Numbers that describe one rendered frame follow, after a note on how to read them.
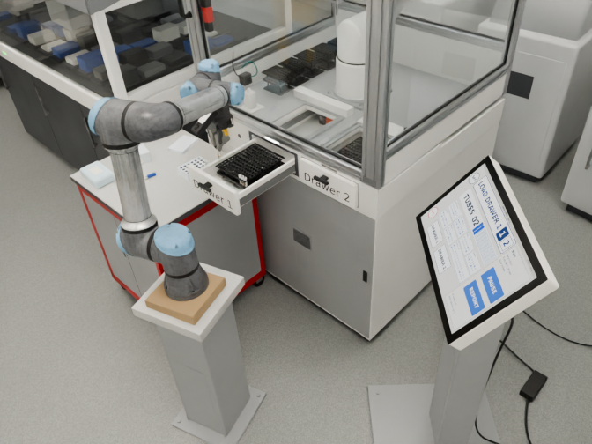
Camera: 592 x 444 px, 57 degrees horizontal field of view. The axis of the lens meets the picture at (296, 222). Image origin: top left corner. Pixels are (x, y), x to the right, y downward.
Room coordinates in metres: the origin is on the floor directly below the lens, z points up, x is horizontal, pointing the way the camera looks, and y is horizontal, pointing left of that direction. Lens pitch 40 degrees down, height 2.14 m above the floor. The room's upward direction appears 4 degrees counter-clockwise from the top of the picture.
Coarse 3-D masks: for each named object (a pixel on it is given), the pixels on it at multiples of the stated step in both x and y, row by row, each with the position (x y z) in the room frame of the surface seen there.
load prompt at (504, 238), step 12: (480, 180) 1.30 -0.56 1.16; (480, 192) 1.25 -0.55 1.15; (492, 192) 1.21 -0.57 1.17; (480, 204) 1.21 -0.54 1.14; (492, 204) 1.17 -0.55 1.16; (492, 216) 1.14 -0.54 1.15; (504, 216) 1.11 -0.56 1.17; (492, 228) 1.10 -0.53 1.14; (504, 228) 1.07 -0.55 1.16; (504, 240) 1.03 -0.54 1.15
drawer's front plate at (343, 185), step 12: (300, 168) 1.81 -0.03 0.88; (312, 168) 1.77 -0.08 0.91; (324, 168) 1.74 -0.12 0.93; (300, 180) 1.82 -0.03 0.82; (336, 180) 1.68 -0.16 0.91; (348, 180) 1.65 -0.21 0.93; (324, 192) 1.72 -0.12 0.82; (336, 192) 1.68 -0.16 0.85; (348, 192) 1.63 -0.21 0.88; (348, 204) 1.63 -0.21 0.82
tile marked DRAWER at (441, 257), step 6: (444, 246) 1.17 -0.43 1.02; (438, 252) 1.16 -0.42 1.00; (444, 252) 1.15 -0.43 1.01; (438, 258) 1.14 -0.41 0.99; (444, 258) 1.12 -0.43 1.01; (438, 264) 1.12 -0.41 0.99; (444, 264) 1.10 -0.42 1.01; (450, 264) 1.09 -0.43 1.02; (438, 270) 1.10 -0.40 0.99; (444, 270) 1.08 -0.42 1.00
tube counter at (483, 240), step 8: (480, 216) 1.17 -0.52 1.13; (472, 224) 1.16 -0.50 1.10; (480, 224) 1.14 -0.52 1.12; (472, 232) 1.14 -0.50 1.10; (480, 232) 1.12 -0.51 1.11; (480, 240) 1.09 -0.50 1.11; (488, 240) 1.07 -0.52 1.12; (480, 248) 1.06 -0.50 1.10; (488, 248) 1.04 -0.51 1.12; (488, 256) 1.02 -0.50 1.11; (496, 256) 1.00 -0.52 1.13
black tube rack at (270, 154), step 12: (252, 144) 1.99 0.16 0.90; (240, 156) 1.91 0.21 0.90; (252, 156) 1.91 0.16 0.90; (264, 156) 1.90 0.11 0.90; (276, 156) 1.89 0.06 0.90; (228, 168) 1.82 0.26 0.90; (240, 168) 1.82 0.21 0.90; (252, 168) 1.81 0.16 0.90; (264, 168) 1.81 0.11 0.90; (276, 168) 1.84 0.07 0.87; (252, 180) 1.77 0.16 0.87
